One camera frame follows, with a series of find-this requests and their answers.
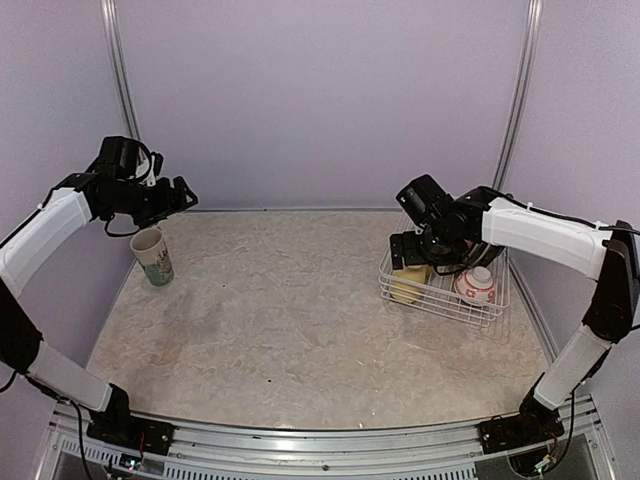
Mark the aluminium frame post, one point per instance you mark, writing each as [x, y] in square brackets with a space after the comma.
[519, 98]
[116, 56]

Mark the white red patterned bowl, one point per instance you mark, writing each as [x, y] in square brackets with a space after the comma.
[476, 286]

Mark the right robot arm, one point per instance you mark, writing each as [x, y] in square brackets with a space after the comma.
[452, 235]

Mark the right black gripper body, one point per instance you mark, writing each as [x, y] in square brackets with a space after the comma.
[421, 253]

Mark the left aluminium frame post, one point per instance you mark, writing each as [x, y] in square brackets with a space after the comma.
[116, 56]

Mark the front aluminium rail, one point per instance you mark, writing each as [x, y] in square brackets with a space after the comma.
[203, 450]

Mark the right aluminium frame post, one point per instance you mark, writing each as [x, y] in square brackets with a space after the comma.
[519, 98]

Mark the pale yellow mug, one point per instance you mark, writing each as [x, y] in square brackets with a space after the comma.
[407, 285]

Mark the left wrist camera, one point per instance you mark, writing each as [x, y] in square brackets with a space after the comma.
[148, 169]

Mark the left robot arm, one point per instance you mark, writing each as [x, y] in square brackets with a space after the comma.
[124, 179]

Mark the black rimmed plate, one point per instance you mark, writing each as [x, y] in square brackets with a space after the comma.
[479, 254]

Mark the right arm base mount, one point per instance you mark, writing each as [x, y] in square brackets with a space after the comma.
[533, 423]

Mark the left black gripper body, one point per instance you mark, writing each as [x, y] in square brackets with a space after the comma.
[144, 205]

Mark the white wire dish rack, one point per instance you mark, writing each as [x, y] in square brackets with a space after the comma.
[440, 299]

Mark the teal floral mug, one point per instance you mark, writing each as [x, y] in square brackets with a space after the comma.
[151, 252]

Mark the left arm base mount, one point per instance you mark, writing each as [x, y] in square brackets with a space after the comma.
[116, 425]

